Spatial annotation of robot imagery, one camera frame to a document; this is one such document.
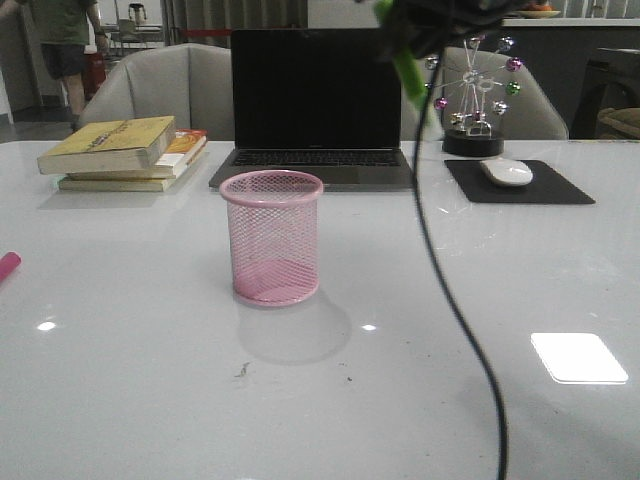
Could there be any yellow bottom book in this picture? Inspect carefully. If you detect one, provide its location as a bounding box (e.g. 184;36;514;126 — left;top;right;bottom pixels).
57;151;203;192

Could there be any grey open laptop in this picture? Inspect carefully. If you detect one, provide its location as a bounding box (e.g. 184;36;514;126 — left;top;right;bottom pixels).
209;28;412;191

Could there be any person in green shirt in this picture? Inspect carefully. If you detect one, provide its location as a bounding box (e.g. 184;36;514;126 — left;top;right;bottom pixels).
1;0;109;131

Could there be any fruit bowl on counter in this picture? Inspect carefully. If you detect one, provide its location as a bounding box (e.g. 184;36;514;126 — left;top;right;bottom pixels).
515;0;561;19

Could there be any red barrier belt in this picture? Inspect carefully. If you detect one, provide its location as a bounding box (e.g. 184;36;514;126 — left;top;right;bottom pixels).
178;28;233;38

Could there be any yellow top book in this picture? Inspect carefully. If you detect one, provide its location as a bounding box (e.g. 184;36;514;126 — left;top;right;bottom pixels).
37;116;176;175

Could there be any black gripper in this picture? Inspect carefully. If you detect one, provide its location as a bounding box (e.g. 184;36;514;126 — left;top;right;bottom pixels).
379;0;520;59

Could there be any black mouse pad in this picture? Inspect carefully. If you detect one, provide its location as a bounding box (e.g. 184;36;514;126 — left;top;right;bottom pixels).
444;160;596;205

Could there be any grey left armchair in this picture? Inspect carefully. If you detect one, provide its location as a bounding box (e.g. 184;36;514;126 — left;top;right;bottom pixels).
79;43;234;141

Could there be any white computer mouse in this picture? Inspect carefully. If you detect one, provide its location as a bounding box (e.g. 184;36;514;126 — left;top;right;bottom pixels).
479;158;534;187

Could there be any pink mesh pen holder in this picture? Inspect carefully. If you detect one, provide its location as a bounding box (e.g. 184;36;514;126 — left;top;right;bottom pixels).
219;170;324;306

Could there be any white orange middle book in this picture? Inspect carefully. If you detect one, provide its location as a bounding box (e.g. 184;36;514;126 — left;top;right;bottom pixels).
69;129;207;180

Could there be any red trash bin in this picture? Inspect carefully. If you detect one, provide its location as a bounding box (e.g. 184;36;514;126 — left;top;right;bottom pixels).
82;52;106;100

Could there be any ferris wheel desk ornament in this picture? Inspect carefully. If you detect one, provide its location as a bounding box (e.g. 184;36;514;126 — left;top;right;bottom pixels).
428;35;524;158

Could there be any pink red pen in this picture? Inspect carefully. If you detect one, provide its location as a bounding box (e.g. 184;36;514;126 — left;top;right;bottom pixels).
0;251;22;282

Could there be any green pen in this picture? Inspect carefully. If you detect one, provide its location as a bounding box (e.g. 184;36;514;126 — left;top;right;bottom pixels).
373;1;428;110

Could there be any yellow book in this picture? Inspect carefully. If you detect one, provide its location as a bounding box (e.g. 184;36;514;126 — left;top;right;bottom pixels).
37;116;176;175
57;151;203;192

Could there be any black cable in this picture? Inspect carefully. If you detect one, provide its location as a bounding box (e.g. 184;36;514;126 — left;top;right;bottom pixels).
411;54;509;480

